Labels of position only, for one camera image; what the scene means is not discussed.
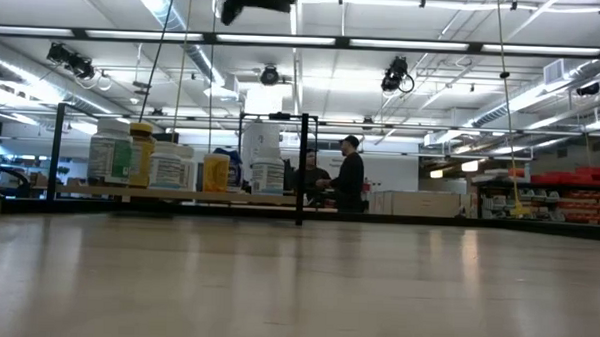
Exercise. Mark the orange bottle with white cap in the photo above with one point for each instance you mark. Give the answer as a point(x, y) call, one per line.
point(216, 173)

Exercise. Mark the black overhead beam with lights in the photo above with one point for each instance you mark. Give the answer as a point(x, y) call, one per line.
point(209, 37)

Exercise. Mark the shelving with red bins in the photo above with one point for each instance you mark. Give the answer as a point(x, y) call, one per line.
point(579, 198)

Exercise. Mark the white low cabinets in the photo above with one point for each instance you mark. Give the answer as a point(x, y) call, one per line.
point(414, 203)

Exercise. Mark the blue medicine bottle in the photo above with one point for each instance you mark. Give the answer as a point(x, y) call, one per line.
point(235, 171)

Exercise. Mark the person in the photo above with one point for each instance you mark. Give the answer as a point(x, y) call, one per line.
point(349, 180)
point(312, 181)

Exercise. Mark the black ceiling-hung device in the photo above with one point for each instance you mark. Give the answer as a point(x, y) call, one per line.
point(394, 74)
point(588, 89)
point(269, 76)
point(76, 63)

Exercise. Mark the wooden shelf with black frame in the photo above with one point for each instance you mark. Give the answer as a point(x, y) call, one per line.
point(179, 195)

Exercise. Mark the amber bottle with yellow cap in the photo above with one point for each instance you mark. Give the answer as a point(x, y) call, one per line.
point(142, 158)

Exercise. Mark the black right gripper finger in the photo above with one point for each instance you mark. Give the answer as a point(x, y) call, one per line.
point(229, 13)

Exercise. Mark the green label bottle white cap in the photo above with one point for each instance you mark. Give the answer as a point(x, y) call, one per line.
point(107, 157)

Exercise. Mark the white medicine bottle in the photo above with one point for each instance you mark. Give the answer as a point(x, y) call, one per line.
point(189, 169)
point(268, 176)
point(165, 171)

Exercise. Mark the white ceiling vent unit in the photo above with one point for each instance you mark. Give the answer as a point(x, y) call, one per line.
point(558, 71)

